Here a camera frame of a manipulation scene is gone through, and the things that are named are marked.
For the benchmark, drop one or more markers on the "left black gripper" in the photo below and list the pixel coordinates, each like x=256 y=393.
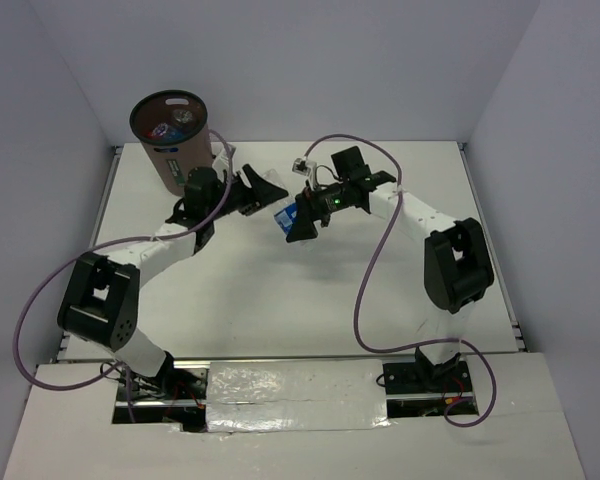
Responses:
x=265 y=191

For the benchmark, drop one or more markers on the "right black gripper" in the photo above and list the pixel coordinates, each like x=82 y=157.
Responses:
x=310 y=209

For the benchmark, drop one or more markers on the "crushed blue label bottle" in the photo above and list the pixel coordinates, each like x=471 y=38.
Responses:
x=183 y=118

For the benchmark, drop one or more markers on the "bottle with red cap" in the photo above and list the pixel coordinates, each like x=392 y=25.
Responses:
x=157 y=132

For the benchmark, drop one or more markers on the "clear bottle blue cap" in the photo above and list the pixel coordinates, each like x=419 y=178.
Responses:
x=173 y=134

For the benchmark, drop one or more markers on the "blue label bottle white cap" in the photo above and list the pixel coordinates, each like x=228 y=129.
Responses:
x=284 y=211

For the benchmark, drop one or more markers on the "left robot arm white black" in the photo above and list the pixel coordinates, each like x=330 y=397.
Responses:
x=101 y=302

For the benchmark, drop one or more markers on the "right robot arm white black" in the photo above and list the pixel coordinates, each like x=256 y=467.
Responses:
x=455 y=262

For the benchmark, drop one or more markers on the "brown cylindrical waste bin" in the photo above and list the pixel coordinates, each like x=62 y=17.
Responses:
x=173 y=161

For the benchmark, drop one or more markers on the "silver foil tape sheet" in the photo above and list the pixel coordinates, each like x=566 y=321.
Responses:
x=325 y=395

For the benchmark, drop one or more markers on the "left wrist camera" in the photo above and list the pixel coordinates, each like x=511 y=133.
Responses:
x=222 y=158

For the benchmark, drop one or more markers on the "aluminium mounting rail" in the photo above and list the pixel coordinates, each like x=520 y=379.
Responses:
x=142 y=404

